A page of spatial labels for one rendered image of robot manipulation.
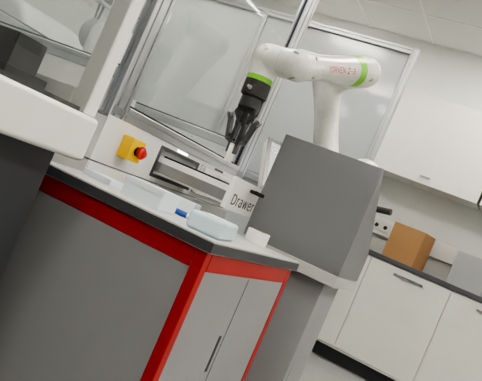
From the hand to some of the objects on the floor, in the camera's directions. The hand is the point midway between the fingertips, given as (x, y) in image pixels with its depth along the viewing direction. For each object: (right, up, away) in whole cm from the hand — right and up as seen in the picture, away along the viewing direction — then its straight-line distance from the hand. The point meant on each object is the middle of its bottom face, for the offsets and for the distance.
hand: (230, 153), depth 217 cm
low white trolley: (-44, -89, -38) cm, 106 cm away
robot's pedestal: (-1, -108, +7) cm, 108 cm away
